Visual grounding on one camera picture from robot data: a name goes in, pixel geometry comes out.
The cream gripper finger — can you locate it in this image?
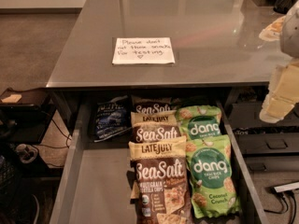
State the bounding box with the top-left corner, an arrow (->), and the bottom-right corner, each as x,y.
259,61 -> 299,123
259,16 -> 285,42

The green dang chip bag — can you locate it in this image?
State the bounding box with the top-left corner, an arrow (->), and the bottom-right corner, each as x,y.
176,105 -> 221,140
186,135 -> 240,218

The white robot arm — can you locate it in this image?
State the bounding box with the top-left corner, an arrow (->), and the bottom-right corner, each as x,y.
259,1 -> 299,123

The middle brown sea salt bag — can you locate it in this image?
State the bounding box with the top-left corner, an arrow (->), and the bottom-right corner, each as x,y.
131,110 -> 180,143

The brown sea salt bag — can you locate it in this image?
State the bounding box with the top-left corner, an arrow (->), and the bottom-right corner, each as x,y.
132,96 -> 171,114
131,110 -> 180,143
129,136 -> 193,224

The rear brown sea salt bag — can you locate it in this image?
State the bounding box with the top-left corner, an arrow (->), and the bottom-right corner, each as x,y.
132,96 -> 171,114

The front brown sea salt bag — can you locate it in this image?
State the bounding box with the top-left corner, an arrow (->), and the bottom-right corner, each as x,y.
129,136 -> 193,224

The dark blue chip bag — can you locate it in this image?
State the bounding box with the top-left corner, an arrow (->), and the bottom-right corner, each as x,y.
94,96 -> 131,142

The grey open top drawer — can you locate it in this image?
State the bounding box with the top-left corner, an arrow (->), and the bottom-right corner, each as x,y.
50,102 -> 269,224

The grey power strip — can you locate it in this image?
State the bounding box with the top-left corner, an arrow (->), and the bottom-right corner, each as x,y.
274,181 -> 299,193

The white handwritten paper note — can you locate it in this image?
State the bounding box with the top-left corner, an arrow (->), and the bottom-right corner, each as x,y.
112,37 -> 175,64

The black side cart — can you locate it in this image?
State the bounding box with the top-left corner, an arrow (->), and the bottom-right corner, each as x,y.
0,88 -> 61,177

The yellow sticky note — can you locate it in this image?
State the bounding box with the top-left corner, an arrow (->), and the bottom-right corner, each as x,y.
1,94 -> 21,104

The black power cable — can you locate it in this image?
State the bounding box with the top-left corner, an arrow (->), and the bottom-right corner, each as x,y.
263,189 -> 297,224

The black cable by cart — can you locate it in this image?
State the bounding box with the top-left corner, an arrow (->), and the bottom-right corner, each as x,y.
34,109 -> 73,170

